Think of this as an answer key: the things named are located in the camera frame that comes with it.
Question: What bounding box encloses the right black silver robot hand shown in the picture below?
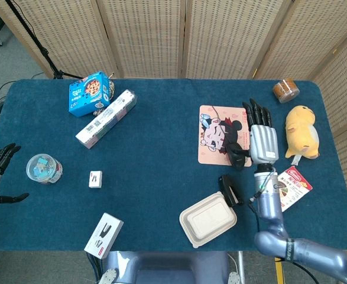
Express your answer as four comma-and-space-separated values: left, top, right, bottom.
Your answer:
235, 98, 280, 165

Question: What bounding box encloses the black computer mouse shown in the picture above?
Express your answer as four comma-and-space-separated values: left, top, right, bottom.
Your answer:
226, 141, 248, 172

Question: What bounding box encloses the pink cartoon mouse pad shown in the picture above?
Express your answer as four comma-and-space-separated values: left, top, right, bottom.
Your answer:
197, 105, 252, 167

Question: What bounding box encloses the yellow plush toy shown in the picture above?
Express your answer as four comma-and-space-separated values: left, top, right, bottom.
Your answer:
284, 105, 321, 160

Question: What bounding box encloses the red green food box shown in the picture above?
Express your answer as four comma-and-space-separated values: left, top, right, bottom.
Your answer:
276, 166, 313, 213

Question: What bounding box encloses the clear jar of binder clips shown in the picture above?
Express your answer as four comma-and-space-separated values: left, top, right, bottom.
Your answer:
25, 153, 63, 185

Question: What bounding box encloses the clear jar of cookies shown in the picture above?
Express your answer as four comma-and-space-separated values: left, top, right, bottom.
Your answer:
273, 78, 300, 104

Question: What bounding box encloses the black stapler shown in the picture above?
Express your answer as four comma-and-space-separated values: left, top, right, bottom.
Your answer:
218, 174, 245, 208

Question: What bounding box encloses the beige takeout container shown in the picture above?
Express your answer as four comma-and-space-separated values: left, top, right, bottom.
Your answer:
179, 191, 238, 249

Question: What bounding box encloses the small white staple box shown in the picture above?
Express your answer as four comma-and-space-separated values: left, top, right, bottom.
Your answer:
88, 170, 103, 189

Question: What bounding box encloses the blue tablecloth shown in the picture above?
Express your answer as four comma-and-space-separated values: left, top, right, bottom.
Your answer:
0, 78, 347, 252

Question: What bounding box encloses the white stapler box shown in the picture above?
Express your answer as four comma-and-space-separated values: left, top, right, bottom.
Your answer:
83, 212, 124, 260

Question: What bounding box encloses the blue cookie box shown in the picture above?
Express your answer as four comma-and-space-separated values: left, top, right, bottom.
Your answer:
68, 70, 112, 118

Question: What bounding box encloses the long white tissue pack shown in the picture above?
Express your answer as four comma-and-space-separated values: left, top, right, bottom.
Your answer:
74, 89, 138, 150

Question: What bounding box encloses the black tripod stand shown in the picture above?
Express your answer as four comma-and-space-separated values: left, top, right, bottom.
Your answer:
4, 0, 84, 80

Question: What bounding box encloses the wicker folding screen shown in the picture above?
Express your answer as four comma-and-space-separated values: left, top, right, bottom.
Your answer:
0, 0, 347, 284

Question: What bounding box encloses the blue grey robot torso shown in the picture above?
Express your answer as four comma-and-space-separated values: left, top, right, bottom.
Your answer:
98, 250, 245, 284

